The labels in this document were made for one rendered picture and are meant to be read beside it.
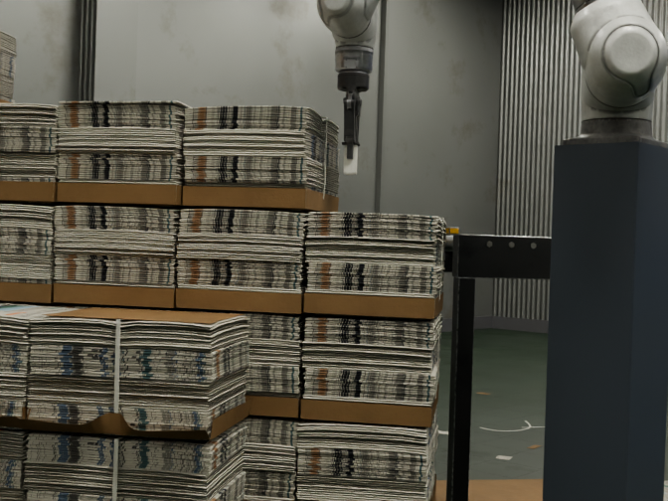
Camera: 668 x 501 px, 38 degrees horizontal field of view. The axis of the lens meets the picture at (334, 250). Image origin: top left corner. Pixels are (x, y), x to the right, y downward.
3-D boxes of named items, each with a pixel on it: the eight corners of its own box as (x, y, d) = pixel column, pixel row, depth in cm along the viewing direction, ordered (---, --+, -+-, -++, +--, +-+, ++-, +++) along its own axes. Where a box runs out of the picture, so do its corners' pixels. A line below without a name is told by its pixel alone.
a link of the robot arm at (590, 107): (649, 127, 227) (652, 33, 227) (659, 116, 209) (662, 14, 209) (578, 126, 230) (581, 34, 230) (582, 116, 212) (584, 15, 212)
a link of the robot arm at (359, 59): (332, 45, 226) (331, 71, 226) (371, 45, 224) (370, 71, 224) (338, 53, 235) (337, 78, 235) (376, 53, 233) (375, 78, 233)
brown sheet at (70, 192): (176, 204, 216) (176, 184, 216) (56, 201, 221) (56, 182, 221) (226, 211, 253) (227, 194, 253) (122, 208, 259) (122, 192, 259)
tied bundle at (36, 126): (55, 204, 221) (58, 101, 220) (-64, 201, 226) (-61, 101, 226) (120, 211, 258) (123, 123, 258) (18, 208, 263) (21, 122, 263)
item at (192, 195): (305, 208, 213) (305, 188, 213) (181, 205, 219) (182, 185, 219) (320, 211, 229) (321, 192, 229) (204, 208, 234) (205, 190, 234)
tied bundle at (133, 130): (176, 207, 216) (179, 103, 216) (53, 204, 221) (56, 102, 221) (226, 214, 253) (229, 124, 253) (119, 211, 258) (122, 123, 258)
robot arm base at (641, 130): (677, 151, 224) (678, 127, 224) (636, 141, 208) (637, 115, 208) (603, 154, 236) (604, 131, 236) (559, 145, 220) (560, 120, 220)
